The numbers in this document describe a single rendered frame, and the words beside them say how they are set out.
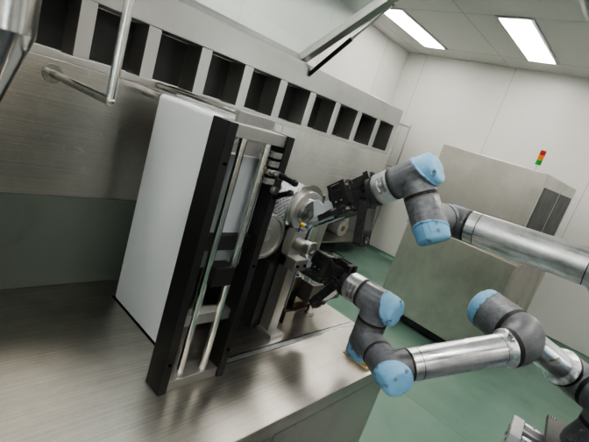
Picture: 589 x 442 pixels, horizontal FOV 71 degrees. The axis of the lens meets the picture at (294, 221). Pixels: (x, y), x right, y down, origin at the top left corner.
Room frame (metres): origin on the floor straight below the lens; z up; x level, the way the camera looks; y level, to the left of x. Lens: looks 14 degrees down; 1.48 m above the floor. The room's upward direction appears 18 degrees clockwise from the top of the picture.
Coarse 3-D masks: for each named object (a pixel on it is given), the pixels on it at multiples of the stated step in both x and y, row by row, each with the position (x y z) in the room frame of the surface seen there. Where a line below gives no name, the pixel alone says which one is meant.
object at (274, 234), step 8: (272, 216) 0.99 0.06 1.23; (272, 224) 1.01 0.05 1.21; (280, 224) 1.03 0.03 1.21; (272, 232) 1.01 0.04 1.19; (280, 232) 1.04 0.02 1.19; (264, 240) 1.00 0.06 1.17; (272, 240) 1.02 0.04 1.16; (280, 240) 1.04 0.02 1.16; (264, 248) 1.01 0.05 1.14; (272, 248) 1.03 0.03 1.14; (264, 256) 1.01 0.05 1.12
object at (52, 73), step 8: (48, 64) 0.86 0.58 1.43; (48, 72) 0.86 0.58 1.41; (56, 72) 0.85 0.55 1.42; (48, 80) 0.86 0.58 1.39; (56, 80) 0.88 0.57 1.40; (64, 80) 0.80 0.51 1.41; (72, 80) 0.79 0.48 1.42; (80, 88) 0.75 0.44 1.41; (88, 88) 0.74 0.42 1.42; (96, 96) 0.71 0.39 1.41; (104, 96) 0.69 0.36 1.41; (112, 104) 0.69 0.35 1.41
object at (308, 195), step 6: (306, 192) 1.08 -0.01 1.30; (312, 192) 1.08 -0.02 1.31; (300, 198) 1.06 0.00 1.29; (306, 198) 1.07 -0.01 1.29; (312, 198) 1.09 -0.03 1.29; (318, 198) 1.11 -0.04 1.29; (294, 204) 1.05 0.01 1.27; (300, 204) 1.06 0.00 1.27; (294, 210) 1.05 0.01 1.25; (294, 216) 1.05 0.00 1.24; (294, 222) 1.06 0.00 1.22
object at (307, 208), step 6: (306, 204) 1.06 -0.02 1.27; (312, 204) 1.08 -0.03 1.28; (300, 210) 1.06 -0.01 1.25; (306, 210) 1.07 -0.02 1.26; (312, 210) 1.09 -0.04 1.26; (300, 216) 1.06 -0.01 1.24; (306, 216) 1.08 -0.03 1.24; (312, 216) 1.10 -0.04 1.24; (300, 222) 1.06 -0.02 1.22; (306, 222) 1.08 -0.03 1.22
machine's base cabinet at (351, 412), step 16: (368, 384) 1.09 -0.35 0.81; (352, 400) 1.03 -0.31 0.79; (368, 400) 1.12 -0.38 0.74; (320, 416) 0.91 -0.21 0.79; (336, 416) 0.98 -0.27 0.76; (352, 416) 1.07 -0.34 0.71; (368, 416) 1.17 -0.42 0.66; (288, 432) 0.82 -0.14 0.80; (304, 432) 0.87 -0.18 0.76; (320, 432) 0.94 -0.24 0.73; (336, 432) 1.01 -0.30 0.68; (352, 432) 1.11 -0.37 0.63
